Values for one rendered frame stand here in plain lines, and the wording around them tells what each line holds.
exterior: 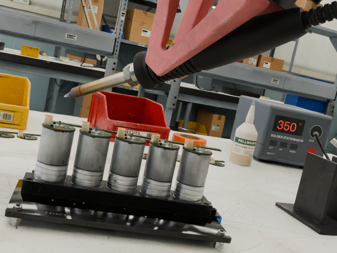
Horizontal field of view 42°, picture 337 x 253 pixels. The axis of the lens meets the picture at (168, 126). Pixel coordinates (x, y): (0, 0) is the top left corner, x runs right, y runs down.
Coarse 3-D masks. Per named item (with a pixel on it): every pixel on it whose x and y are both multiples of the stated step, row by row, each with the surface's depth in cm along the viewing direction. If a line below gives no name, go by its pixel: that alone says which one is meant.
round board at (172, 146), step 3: (150, 141) 36; (159, 141) 36; (153, 144) 35; (156, 144) 35; (159, 144) 35; (171, 144) 36; (174, 144) 37; (162, 147) 35; (165, 147) 35; (168, 147) 35; (171, 147) 35; (174, 147) 35; (177, 147) 35
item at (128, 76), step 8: (128, 64) 29; (120, 72) 29; (128, 72) 29; (96, 80) 31; (104, 80) 30; (112, 80) 30; (120, 80) 29; (128, 80) 29; (136, 80) 28; (72, 88) 32; (80, 88) 31; (88, 88) 31; (96, 88) 30; (104, 88) 30; (72, 96) 32; (80, 96) 32
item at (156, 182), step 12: (168, 144) 36; (156, 156) 35; (168, 156) 35; (144, 168) 36; (156, 168) 35; (168, 168) 35; (144, 180) 35; (156, 180) 35; (168, 180) 35; (144, 192) 35; (156, 192) 35; (168, 192) 36
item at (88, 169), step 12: (96, 132) 34; (84, 144) 34; (96, 144) 33; (108, 144) 34; (84, 156) 34; (96, 156) 34; (84, 168) 34; (96, 168) 34; (72, 180) 34; (84, 180) 34; (96, 180) 34
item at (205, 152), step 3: (183, 147) 36; (192, 147) 37; (186, 150) 36; (189, 150) 35; (192, 150) 36; (195, 150) 36; (204, 150) 37; (207, 150) 36; (198, 153) 35; (201, 153) 35; (204, 153) 35; (207, 153) 36; (210, 153) 36
